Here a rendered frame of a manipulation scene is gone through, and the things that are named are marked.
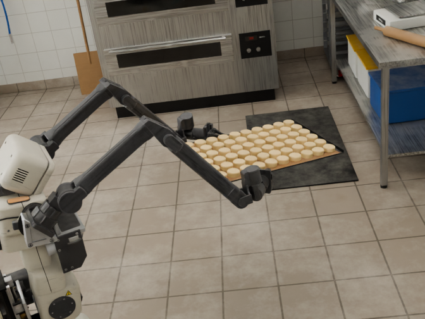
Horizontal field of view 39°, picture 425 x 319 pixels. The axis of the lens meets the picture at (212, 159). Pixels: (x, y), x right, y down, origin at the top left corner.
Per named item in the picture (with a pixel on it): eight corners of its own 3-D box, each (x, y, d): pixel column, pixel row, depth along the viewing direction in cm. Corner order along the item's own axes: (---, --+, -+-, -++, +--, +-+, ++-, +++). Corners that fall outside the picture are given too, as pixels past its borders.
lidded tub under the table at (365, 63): (355, 81, 489) (355, 50, 477) (413, 74, 487) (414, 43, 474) (366, 100, 456) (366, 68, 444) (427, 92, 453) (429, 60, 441)
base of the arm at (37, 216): (24, 210, 203) (31, 226, 194) (40, 192, 203) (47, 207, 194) (45, 221, 208) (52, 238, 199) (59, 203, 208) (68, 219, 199)
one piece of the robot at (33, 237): (27, 249, 199) (23, 219, 195) (24, 241, 203) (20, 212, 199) (57, 241, 203) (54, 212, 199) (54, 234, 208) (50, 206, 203)
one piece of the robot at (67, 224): (53, 279, 221) (38, 231, 211) (38, 241, 243) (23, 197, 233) (95, 262, 226) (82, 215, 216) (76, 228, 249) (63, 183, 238)
